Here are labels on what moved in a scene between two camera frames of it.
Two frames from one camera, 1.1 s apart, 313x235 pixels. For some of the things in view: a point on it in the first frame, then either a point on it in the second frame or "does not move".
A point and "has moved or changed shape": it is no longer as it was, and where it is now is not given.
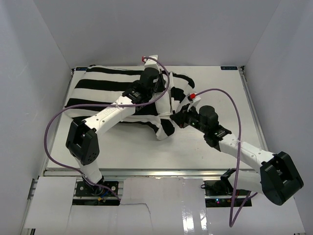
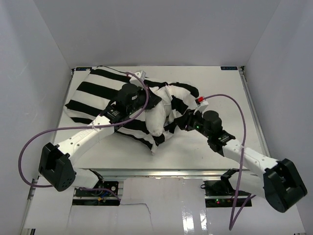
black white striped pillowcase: [92, 87] has moved or changed shape
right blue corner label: [229, 68] does not move
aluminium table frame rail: [252, 106] does not move
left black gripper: [161, 87] → [141, 90]
